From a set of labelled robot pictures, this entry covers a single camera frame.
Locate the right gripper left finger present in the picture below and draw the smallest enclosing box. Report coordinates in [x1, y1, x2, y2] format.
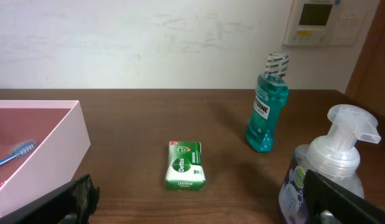
[0, 174, 100, 224]

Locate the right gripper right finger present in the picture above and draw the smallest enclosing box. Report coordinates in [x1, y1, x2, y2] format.
[303, 170, 385, 224]

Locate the blue white toothbrush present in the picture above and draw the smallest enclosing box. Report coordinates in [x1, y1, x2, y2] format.
[0, 140, 37, 167]

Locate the purple foam soap pump bottle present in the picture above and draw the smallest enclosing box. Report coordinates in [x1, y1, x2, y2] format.
[278, 104, 381, 223]

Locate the white cardboard box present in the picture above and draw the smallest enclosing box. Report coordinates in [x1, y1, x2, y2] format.
[0, 100, 91, 218]

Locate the green Dettol soap bar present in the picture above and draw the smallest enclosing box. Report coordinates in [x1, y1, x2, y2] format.
[165, 141, 206, 191]

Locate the blue mouthwash bottle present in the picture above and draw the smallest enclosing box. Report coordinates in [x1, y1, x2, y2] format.
[245, 53, 289, 152]

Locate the brown wooden door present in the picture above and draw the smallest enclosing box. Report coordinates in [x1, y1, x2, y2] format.
[345, 0, 385, 118]

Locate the white wall control panel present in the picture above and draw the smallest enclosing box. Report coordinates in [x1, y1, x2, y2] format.
[283, 0, 380, 47]

